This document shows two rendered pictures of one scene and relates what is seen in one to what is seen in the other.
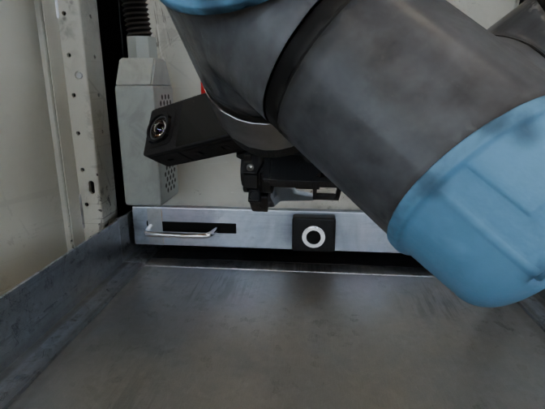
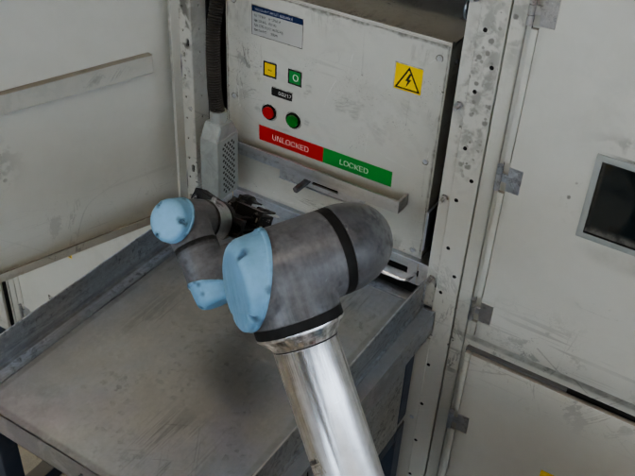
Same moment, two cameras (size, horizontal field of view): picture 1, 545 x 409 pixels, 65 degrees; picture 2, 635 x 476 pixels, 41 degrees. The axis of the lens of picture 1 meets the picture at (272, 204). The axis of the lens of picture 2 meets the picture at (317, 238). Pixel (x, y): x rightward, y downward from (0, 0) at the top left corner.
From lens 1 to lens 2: 137 cm
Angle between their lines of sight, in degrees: 31
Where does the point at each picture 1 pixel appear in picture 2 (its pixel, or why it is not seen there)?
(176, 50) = (247, 102)
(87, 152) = (192, 149)
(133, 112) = (207, 152)
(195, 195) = (253, 186)
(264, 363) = not seen: hidden behind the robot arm
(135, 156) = (207, 173)
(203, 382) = not seen: hidden behind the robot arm
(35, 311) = (148, 245)
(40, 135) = (167, 135)
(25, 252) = (154, 198)
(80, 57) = (192, 99)
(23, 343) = (142, 258)
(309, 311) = not seen: hidden behind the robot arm
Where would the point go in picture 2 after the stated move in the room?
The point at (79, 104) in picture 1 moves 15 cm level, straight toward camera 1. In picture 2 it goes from (190, 123) to (177, 158)
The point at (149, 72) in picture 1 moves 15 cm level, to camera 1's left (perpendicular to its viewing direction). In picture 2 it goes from (216, 135) to (156, 116)
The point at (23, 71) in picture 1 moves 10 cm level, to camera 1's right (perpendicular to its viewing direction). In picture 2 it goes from (161, 104) to (200, 115)
